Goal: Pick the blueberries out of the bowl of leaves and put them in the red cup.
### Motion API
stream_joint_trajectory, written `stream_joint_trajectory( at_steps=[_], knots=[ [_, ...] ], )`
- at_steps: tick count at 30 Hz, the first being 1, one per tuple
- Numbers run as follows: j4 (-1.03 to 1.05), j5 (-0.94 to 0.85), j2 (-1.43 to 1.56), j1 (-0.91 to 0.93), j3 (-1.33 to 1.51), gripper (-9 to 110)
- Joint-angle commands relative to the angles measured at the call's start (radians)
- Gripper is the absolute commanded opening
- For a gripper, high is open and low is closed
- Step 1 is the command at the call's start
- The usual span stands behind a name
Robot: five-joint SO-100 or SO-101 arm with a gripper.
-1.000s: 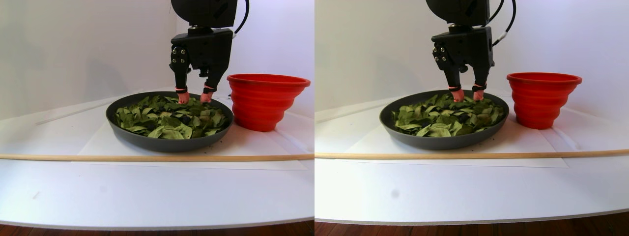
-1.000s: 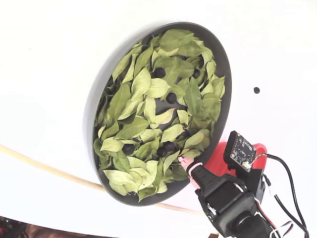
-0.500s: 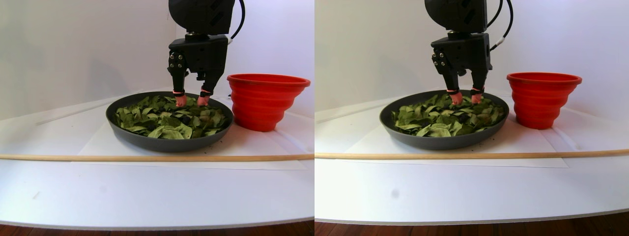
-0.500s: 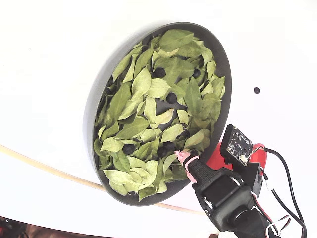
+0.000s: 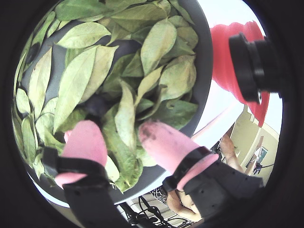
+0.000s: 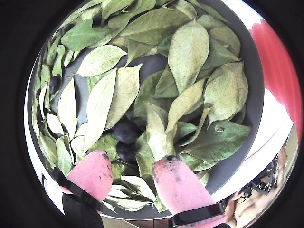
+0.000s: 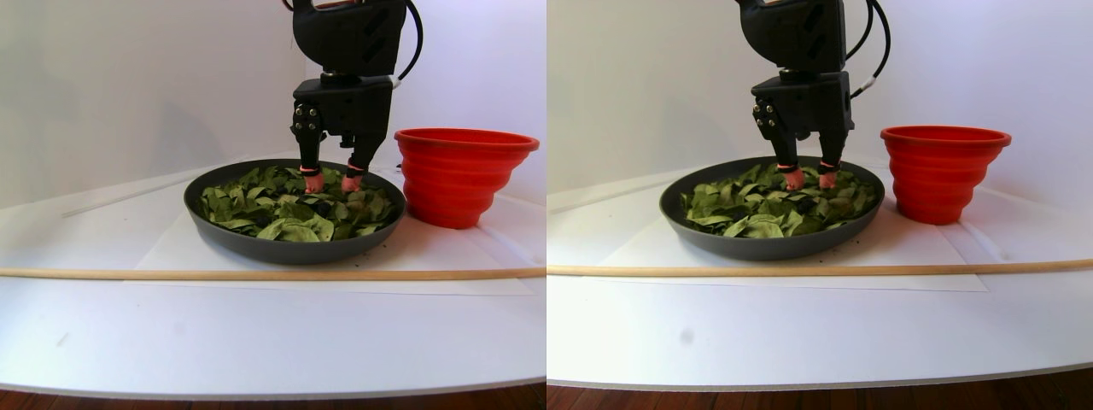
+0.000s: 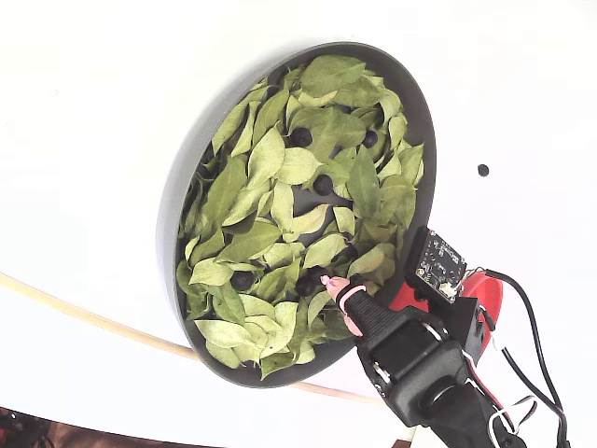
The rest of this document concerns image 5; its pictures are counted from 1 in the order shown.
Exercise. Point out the green leaf pile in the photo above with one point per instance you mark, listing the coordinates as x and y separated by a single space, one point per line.
78 78

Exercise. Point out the black white patterned cloth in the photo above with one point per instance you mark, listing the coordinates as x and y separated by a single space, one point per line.
159 194

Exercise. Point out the grey round bowl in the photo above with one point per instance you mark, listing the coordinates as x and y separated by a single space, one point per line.
202 59

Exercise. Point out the pink-tipped gripper finger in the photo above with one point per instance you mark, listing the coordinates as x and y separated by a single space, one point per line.
83 142
173 149

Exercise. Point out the red collapsible cup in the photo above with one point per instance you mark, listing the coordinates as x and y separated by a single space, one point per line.
223 59

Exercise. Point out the green framed picture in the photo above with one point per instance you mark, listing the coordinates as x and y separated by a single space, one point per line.
261 155

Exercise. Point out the dark blueberry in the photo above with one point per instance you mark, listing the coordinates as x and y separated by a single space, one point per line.
97 104
32 53

